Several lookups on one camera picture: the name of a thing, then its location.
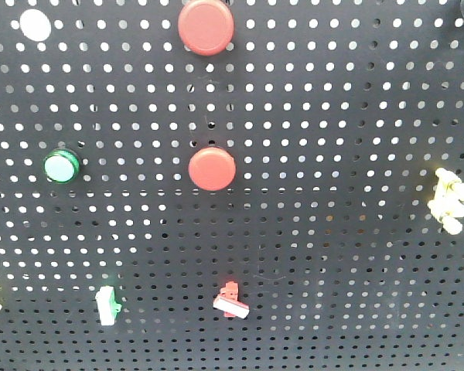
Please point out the red white rotary knob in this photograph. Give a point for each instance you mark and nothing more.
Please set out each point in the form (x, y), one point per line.
(227, 301)

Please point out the green white rotary knob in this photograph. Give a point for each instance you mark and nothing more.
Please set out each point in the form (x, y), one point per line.
(107, 306)

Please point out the lower red round button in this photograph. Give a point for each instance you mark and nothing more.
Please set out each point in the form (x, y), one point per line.
(212, 169)

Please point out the red round button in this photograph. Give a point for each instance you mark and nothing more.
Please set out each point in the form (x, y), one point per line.
(206, 27)
(212, 169)

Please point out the black perforated pegboard panel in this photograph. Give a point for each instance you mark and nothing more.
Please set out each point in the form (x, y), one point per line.
(337, 114)

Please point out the upper red round button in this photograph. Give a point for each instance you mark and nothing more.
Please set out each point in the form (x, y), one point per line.
(206, 27)

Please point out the green round push button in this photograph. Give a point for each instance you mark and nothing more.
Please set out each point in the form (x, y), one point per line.
(61, 165)

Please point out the yellow lever switch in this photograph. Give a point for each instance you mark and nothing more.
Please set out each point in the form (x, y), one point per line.
(447, 206)

